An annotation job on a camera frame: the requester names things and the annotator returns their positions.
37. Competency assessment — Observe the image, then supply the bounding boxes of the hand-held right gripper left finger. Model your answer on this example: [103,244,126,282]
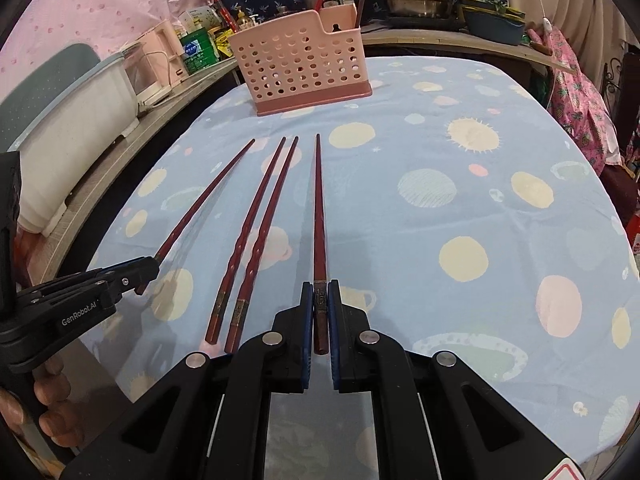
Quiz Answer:
[60,281,315,480]

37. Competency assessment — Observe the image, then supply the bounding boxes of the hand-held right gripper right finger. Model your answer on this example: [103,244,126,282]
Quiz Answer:
[327,280,576,480]

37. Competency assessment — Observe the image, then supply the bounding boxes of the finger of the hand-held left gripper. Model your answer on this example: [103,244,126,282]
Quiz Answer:
[15,256,161,306]
[107,275,157,297]

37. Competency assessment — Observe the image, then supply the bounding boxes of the dark red chopstick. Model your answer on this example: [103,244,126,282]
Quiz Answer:
[224,135,300,354]
[135,138,257,296]
[204,136,287,346]
[312,133,331,356]

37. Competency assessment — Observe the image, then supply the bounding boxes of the pink perforated plastic basket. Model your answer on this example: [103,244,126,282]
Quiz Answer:
[227,9,374,117]

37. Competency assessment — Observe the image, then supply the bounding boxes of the person's left hand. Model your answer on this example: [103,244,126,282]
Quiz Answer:
[0,342,78,443]

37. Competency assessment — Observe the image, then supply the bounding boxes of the blue printed tablecloth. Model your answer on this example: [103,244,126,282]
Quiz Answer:
[80,55,640,466]

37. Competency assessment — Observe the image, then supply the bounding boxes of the white dish rack with lid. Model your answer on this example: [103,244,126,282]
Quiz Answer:
[0,42,141,238]

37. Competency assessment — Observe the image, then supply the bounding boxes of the pink kitchen appliance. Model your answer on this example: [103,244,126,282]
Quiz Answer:
[122,19,186,106]

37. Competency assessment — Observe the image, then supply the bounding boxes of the green plastic container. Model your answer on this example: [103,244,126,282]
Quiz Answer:
[180,27,221,77]

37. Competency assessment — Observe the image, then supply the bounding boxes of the yellow box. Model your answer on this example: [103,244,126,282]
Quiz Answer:
[214,30,236,58]

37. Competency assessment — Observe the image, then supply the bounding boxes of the pink dotted curtain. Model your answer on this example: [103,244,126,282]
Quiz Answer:
[0,0,221,91]

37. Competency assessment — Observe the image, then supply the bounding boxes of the pink floral cloth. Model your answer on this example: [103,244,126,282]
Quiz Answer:
[525,22,640,181]

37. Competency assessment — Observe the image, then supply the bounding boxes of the blue basin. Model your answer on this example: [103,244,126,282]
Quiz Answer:
[460,4,527,46]

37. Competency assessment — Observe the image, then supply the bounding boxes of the black metal chair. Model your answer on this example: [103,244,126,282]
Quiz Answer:
[602,52,640,161]

